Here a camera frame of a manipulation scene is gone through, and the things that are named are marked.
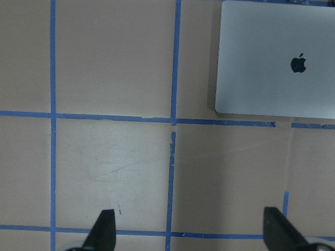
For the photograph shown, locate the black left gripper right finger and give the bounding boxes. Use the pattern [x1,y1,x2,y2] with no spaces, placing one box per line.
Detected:
[263,207,312,251]

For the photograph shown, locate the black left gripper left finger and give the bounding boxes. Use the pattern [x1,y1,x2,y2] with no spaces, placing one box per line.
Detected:
[81,209,116,251]

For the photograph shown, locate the silver closed laptop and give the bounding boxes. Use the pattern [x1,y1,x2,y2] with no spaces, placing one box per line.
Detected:
[215,1,334,119]

